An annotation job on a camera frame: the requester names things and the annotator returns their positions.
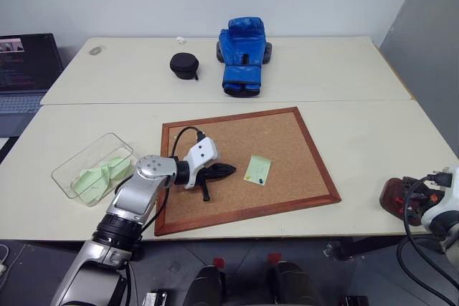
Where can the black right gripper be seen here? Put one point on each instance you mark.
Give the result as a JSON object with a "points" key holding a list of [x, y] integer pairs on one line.
{"points": [[417, 198]]}

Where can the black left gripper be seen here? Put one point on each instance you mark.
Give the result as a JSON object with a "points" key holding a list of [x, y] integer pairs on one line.
{"points": [[206, 173]]}

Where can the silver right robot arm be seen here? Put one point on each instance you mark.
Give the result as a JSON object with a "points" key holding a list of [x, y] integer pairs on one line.
{"points": [[448, 230]]}

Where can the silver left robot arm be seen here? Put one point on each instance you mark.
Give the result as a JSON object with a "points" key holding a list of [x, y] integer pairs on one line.
{"points": [[138, 191]]}

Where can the green sticky note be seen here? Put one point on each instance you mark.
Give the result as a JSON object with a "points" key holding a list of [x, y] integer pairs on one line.
{"points": [[257, 170]]}

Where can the small black labelled box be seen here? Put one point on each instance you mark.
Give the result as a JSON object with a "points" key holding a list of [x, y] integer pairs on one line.
{"points": [[155, 299]]}

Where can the clear plastic box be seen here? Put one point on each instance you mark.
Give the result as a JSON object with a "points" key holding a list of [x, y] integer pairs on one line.
{"points": [[82, 162]]}

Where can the wood framed cork board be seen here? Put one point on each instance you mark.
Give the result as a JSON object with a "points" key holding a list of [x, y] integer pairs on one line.
{"points": [[269, 141]]}

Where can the dark rounded shape red cap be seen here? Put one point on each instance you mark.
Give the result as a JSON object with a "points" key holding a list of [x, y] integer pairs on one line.
{"points": [[294, 284], [206, 284]]}

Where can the black round zip case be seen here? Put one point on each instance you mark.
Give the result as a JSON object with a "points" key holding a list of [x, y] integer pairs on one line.
{"points": [[184, 66]]}

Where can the blue boxing glove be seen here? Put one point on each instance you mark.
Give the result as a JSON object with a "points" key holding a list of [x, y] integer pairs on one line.
{"points": [[242, 51]]}

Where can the small white crumpled object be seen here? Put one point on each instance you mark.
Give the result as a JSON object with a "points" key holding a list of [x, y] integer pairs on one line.
{"points": [[181, 39]]}

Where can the grey laptop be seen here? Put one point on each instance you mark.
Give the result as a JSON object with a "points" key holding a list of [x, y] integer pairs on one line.
{"points": [[25, 73]]}

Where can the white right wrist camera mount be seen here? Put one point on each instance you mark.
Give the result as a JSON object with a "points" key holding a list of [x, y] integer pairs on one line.
{"points": [[443, 198]]}

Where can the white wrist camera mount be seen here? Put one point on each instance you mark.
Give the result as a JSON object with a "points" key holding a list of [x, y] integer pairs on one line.
{"points": [[443, 198], [202, 152]]}

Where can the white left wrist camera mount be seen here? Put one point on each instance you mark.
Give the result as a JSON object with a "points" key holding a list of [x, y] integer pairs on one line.
{"points": [[202, 152]]}

